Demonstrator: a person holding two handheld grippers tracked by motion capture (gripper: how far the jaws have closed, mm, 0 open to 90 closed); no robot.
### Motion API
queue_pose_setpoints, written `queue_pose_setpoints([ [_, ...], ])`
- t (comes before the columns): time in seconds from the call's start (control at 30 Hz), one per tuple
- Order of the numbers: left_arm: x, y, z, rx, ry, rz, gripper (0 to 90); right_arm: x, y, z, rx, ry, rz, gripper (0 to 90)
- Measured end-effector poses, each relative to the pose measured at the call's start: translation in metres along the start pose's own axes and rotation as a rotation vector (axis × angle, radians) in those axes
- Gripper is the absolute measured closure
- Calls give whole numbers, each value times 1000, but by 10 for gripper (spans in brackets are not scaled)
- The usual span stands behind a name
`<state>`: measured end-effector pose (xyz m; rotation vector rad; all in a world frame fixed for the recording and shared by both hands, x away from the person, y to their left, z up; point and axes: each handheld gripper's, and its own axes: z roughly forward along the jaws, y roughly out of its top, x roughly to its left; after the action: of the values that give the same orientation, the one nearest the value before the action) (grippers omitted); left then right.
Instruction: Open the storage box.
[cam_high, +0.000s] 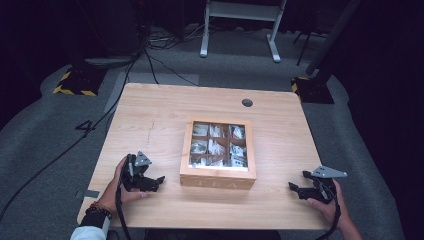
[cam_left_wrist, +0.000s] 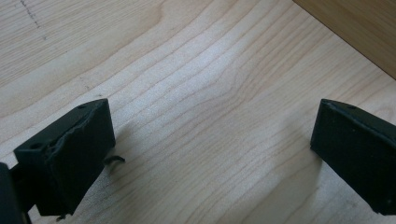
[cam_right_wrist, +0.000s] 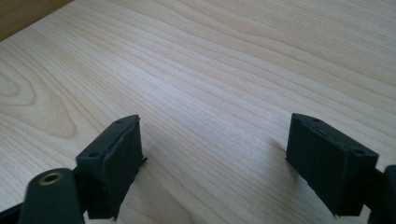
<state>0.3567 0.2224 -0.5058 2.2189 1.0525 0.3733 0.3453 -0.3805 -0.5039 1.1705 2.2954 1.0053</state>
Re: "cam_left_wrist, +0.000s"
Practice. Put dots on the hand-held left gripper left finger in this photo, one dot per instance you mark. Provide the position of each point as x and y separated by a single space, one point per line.
71 155

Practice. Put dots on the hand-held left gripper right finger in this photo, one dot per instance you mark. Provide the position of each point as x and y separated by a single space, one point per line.
358 149

